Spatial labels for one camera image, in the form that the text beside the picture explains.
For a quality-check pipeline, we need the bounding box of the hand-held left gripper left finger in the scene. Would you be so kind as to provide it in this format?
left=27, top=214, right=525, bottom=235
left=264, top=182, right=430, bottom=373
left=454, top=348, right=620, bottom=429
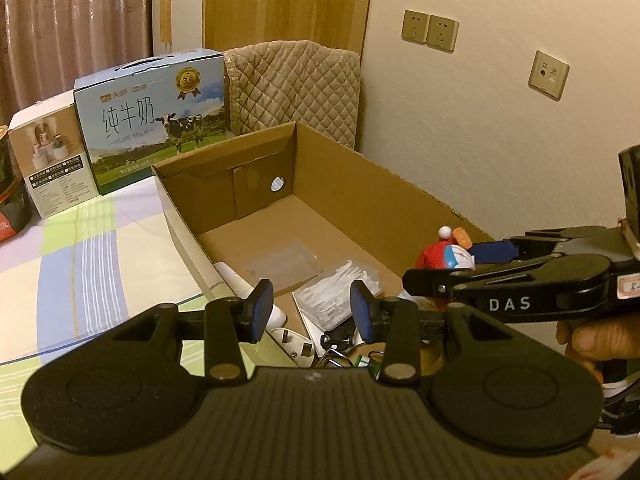
left=102, top=279, right=275, bottom=386

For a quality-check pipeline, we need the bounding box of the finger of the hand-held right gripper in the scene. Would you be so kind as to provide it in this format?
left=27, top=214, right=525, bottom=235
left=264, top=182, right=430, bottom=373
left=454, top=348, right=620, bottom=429
left=402, top=253, right=612, bottom=301
left=470, top=225, right=629, bottom=265

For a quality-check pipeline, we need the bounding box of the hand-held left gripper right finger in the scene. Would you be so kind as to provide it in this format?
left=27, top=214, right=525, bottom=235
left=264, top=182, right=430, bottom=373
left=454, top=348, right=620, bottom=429
left=349, top=279, right=516, bottom=386

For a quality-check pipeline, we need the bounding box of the red blue cartoon cat toy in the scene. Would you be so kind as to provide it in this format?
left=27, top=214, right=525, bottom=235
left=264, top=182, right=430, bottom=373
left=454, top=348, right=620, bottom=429
left=416, top=224, right=477, bottom=307

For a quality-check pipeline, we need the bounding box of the clear box of floss picks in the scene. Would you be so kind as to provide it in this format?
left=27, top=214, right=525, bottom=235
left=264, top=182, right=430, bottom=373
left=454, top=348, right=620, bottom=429
left=292, top=258, right=387, bottom=334

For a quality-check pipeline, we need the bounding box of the white square night light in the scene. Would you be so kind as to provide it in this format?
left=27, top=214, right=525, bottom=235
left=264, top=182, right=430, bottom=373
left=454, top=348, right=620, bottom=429
left=269, top=327, right=317, bottom=369

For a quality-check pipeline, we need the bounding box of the clear plastic cup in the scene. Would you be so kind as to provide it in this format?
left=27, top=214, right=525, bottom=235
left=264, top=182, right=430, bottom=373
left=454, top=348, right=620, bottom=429
left=244, top=239, right=322, bottom=287

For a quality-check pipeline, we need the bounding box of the metal wire rack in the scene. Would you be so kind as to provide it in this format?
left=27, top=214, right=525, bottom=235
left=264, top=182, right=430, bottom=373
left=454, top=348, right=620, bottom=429
left=314, top=349, right=352, bottom=369

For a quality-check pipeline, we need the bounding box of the brown cardboard box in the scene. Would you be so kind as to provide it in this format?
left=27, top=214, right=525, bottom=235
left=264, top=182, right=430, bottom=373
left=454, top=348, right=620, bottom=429
left=151, top=120, right=497, bottom=378

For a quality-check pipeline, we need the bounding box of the person's right hand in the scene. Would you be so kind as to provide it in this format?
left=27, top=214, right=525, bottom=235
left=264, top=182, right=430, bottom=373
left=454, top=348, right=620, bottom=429
left=554, top=317, right=640, bottom=364

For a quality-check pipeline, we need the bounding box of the small black object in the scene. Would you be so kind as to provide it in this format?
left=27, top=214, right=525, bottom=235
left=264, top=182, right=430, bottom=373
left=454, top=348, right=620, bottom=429
left=319, top=322, right=359, bottom=351

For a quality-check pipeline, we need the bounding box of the checkered bed sheet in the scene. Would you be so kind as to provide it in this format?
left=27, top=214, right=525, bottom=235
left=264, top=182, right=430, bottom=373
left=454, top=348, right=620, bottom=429
left=0, top=174, right=242, bottom=387

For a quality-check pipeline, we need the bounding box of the cow print milk box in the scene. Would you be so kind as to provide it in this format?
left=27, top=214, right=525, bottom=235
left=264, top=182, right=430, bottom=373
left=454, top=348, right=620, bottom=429
left=73, top=48, right=231, bottom=196

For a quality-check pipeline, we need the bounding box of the beige quilted chair cover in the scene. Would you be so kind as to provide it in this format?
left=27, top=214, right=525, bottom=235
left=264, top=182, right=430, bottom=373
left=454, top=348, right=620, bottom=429
left=223, top=42, right=362, bottom=154

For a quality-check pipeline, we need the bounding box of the white product box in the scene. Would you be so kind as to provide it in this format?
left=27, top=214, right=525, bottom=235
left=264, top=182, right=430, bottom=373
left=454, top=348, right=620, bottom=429
left=8, top=89, right=99, bottom=220

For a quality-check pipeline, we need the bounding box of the wooden door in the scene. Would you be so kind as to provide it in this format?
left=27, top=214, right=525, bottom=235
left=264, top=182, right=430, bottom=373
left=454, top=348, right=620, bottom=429
left=202, top=0, right=376, bottom=57

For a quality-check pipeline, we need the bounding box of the beige wall data socket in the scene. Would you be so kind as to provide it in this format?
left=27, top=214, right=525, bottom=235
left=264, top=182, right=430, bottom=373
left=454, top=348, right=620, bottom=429
left=528, top=49, right=570, bottom=101

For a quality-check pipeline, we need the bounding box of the yellow wall strip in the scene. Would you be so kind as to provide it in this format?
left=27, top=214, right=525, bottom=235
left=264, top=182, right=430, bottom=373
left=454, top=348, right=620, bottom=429
left=159, top=0, right=173, bottom=54

